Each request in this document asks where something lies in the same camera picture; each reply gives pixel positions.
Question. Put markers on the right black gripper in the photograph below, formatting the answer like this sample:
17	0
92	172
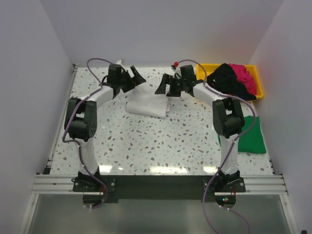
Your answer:
168	80

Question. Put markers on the black t shirt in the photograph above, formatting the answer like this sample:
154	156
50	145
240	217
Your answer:
225	80

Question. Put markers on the white t shirt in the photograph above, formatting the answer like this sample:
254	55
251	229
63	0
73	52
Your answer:
143	101

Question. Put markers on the aluminium frame rail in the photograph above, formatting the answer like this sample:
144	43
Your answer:
182	143

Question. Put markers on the yellow plastic bin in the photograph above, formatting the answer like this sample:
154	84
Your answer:
210	67

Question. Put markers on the pink t shirt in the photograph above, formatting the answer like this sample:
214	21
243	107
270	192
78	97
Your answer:
244	76

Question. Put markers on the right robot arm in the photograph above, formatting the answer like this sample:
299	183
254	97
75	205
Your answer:
228	172

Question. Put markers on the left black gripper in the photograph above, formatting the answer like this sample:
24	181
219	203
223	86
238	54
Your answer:
138	79

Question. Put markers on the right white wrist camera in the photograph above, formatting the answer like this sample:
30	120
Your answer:
177	73

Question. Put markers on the folded green t shirt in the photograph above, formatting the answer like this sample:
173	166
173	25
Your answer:
250	142

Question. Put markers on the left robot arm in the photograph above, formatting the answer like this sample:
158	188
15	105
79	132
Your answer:
81	123

